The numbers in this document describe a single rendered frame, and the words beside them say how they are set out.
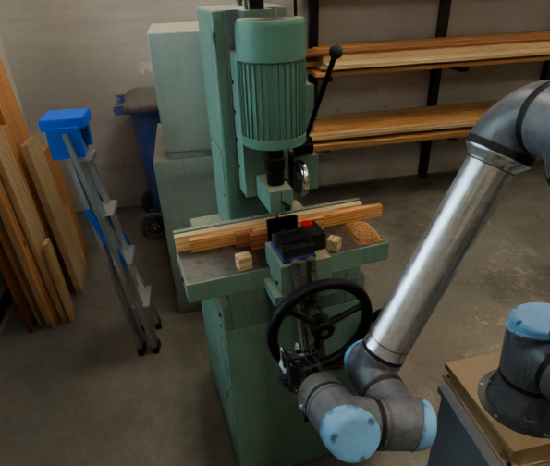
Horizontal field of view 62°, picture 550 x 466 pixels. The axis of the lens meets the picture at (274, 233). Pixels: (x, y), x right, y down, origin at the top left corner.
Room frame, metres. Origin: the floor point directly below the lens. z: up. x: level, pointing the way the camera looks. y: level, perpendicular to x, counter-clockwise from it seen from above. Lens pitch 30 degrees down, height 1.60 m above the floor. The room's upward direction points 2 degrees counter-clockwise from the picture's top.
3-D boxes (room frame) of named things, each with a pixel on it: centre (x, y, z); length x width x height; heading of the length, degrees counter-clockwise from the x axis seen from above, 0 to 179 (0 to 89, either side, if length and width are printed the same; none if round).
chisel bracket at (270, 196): (1.24, -0.01, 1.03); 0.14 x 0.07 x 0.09; 17
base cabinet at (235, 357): (1.34, 0.03, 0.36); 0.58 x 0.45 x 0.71; 17
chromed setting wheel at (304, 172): (1.38, -0.09, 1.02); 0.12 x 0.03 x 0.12; 17
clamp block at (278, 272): (1.04, -0.06, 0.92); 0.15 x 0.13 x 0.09; 107
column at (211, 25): (1.50, 0.08, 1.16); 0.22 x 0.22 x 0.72; 17
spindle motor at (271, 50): (1.22, -0.01, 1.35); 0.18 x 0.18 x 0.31
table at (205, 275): (1.12, -0.03, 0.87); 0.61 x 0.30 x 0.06; 107
